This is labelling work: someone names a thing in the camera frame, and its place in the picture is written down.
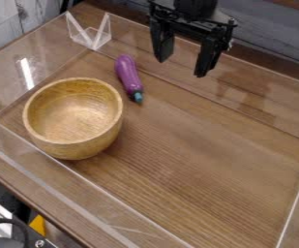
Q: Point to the yellow sticker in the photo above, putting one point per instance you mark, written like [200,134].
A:
[38,224]

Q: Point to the clear acrylic tray wall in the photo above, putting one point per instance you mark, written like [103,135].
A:
[202,173]

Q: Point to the brown wooden bowl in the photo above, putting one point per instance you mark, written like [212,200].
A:
[72,117]

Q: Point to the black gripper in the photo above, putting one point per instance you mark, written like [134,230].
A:
[192,14]

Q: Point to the purple toy eggplant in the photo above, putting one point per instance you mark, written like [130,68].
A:
[127,73]

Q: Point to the black metal base plate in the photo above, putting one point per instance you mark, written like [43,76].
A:
[27,237]

